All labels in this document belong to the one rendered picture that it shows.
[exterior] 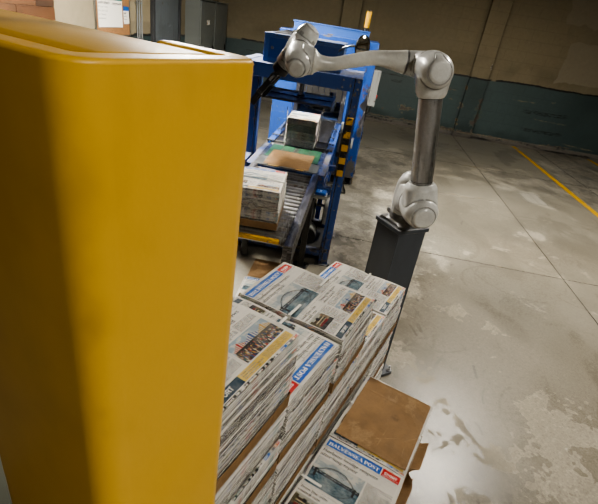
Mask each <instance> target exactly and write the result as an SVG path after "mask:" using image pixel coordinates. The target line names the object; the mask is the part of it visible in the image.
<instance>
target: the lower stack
mask: <svg viewBox="0 0 598 504"><path fill-rule="evenodd" d="M370 377H371V376H367V377H366V379H365V380H364V381H363V383H362V384H361V386H360V388H359V389H358V391H357V392H356V394H355V395H354V397H353V399H352V401H351V400H349V402H351V403H350V405H349V402H348V405H349V406H347V408H346V409H345V411H344V412H343V414H342V415H341V417H340V418H339V420H338V421H337V423H336V424H335V426H334V428H333V429H332V431H331V432H330V434H329V435H328V439H327V440H326V441H325V443H324V444H323V446H322V447H321V449H320V450H319V452H318V453H317V455H316V457H315V458H314V460H313V461H312V463H311V464H310V466H309V468H308V469H307V471H306V473H305V474H303V473H302V474H301V476H300V480H299V483H298V485H297V486H296V487H295V489H294V490H293V492H292V493H291V495H290V496H289V498H288V499H287V501H286V503H285V504H395V503H396V501H397V498H398V496H399V493H400V491H401V488H402V486H403V483H404V481H405V479H406V476H407V474H408V471H409V469H410V466H411V464H412V461H413V459H414V457H415V454H416V452H417V449H418V447H419V444H420V441H421V440H420V439H421V438H422V437H421V436H422V434H423V431H424V429H425V426H426V424H427V421H428V419H429V416H430V414H431V411H432V409H433V407H431V408H430V410H429V413H428V415H427V418H426V420H425V423H424V425H423V428H422V430H421V433H420V435H419V438H418V440H417V443H416V445H415V448H414V450H413V453H412V455H411V458H410V460H409V463H408V465H407V468H406V470H403V469H401V468H399V467H398V466H396V465H394V464H392V463H390V462H388V461H386V460H384V459H383V458H381V457H379V456H377V455H376V454H374V453H372V452H370V451H368V450H367V449H365V448H363V447H361V446H359V445H358V444H356V443H354V442H352V441H351V440H349V439H347V438H345V437H343V436H341V435H340V434H338V433H336V430H337V429H338V427H339V426H340V424H341V422H342V421H343V419H344V418H345V416H346V415H347V413H348V411H349V410H350V408H351V407H352V405H353V404H354V402H355V400H356V399H357V397H358V396H359V394H360V392H361V391H362V389H363V388H364V386H365V385H366V383H367V381H368V380H369V378H370ZM302 476H303V478H302V479H301V477H302Z"/></svg>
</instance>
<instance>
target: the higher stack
mask: <svg viewBox="0 0 598 504"><path fill-rule="evenodd" d="M299 335H300V334H299V333H297V332H295V331H293V330H292V329H290V328H288V327H286V326H284V325H282V324H281V323H279V322H277V321H275V320H273V319H271V318H269V317H267V316H265V315H262V314H260V313H258V312H256V311H254V310H252V309H250V308H248V307H246V306H243V305H240V304H237V303H234V302H232V313H231V324H230V336H229V347H228V358H227V369H226V381H225V392H224V403H223V414H222V426H221V437H220V448H219V459H218V471H217V480H218V479H219V478H220V477H221V476H222V474H223V473H224V472H225V471H226V470H227V469H228V468H229V466H230V465H231V464H232V463H233V462H234V461H235V459H236V458H237V457H238V456H239V455H240V453H241V452H242V451H243V450H244V449H245V447H246V446H247V445H248V444H249V443H250V441H251V440H252V439H253V438H254V437H255V435H256V434H257V433H258V432H259V431H260V429H261V428H262V427H263V426H264V424H265V423H266V422H267V421H268V419H269V418H270V417H271V416H272V415H273V413H274V412H275V411H276V410H277V408H278V407H279V406H280V405H281V403H282V402H283V401H284V400H285V399H286V397H287V396H288V392H289V389H290V384H291V382H292V381H291V380H292V379H293V378H292V376H293V375H292V374H293V372H294V371H295V369H296V367H297V366H296V360H297V355H298V352H297V347H298V341H299V337H298V336H299ZM285 411H286V409H285V410H284V411H283V412H282V413H281V415H280V416H279V417H278V418H277V420H276V421H275V422H274V423H273V425H272V426H271V427H270V428H269V429H268V431H267V432H266V433H265V434H264V436H263V437H262V438H261V439H260V440H259V442H258V443H257V444H256V445H255V447H254V448H253V449H252V450H251V451H250V453H249V454H248V455H247V456H246V458H245V459H244V460H243V461H242V462H241V464H240V465H239V466H238V467H237V469H236V470H235V471H234V472H233V473H232V475H231V476H230V477H229V478H228V480H227V481H226V482H225V483H224V484H223V486H222V487H221V488H220V489H219V491H218V492H217V493H216V494H215V504H245V503H246V502H247V501H248V499H249V498H250V496H251V495H252V494H253V492H254V491H255V489H256V488H257V487H258V485H259V484H260V483H261V481H262V480H263V478H264V477H265V476H266V474H267V473H268V471H269V470H270V469H271V467H272V466H273V465H274V463H275V462H276V459H277V458H278V455H279V454H278V451H279V448H280V445H281V442H280V441H279V436H280V434H281V431H280V430H281V428H282V425H283V422H284V420H285V416H286V414H287V413H286V412H285ZM274 475H275V471H274V473H273V474H272V475H271V477H270V478H269V479H268V481H267V482H266V484H265V485H264V486H263V488H262V489H261V490H260V492H259V493H258V495H257V496H256V497H255V499H254V500H253V501H252V503H251V504H268V500H269V498H270V497H271V493H272V491H273V490H272V487H273V485H274V484H273V483H274V479H273V476H274Z"/></svg>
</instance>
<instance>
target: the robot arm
mask: <svg viewBox="0 0 598 504"><path fill-rule="evenodd" d="M318 38H319V33H318V31H317V29H316V28H315V27H314V26H313V25H312V24H310V23H307V22H306V23H304V24H302V25H301V26H300V27H298V28H297V29H296V30H295V32H294V33H293V34H292V35H291V37H290V38H289V40H288V41H287V43H286V46H285V47H284V49H283V50H282V51H281V53H280V54H279V56H278V57H277V61H276V62H275V63H274V65H273V69H274V72H272V73H271V74H270V76H269V77H268V78H267V80H266V81H265V82H264V83H263V84H262V85H261V86H260V87H259V89H256V93H255V94H254V95H253V96H252V98H251V100H250V102H251V103H252V104H253V105H255V104H256V102H257V101H258V100H259V98H260V97H261V96H262V95H263V96H264V97H266V95H267V94H268V93H269V92H270V90H271V89H272V88H273V87H275V84H276V83H277V81H278V80H279V79H280V77H286V76H287V74H288V73H289V74H290V75H291V76H292V77H295V78H301V77H304V76H306V75H313V74H314V73H315V72H317V71H337V70H344V69H351V68H357V67H364V66H380V67H384V68H387V69H390V70H393V71H395V72H398V73H400V74H404V75H407V76H410V77H413V78H415V93H416V96H417V97H418V109H417V119H416V129H415V139H414V149H413V160H412V170H411V171H407V172H406V173H404V174H403V175H402V176H401V177H400V179H399V180H398V182H397V185H396V188H395V192H394V195H393V200H392V206H391V207H387V211H388V212H389V213H381V214H380V217H381V218H383V219H385V220H387V221H388V222H390V223H391V224H392V225H394V226H395V227H397V229H399V230H405V229H414V228H427V227H430V226H431V225H432V224H433V223H434V222H435V221H436V219H437V217H438V212H439V211H438V187H437V186H436V184H435V183H434V182H433V176H434V168H435V160H436V152H437V144H438V135H439V127H440V119H441V111H442V103H443V98H445V96H446V95H447V93H448V89H449V86H450V83H451V80H452V78H453V75H454V65H453V62H452V60H451V58H450V57H449V56H448V55H447V54H445V53H443V52H441V51H437V50H427V51H418V50H371V51H364V52H358V53H353V54H348V55H343V56H337V57H329V56H324V55H321V54H320V53H319V52H318V51H317V49H316V48H314V46H315V45H316V43H317V40H318Z"/></svg>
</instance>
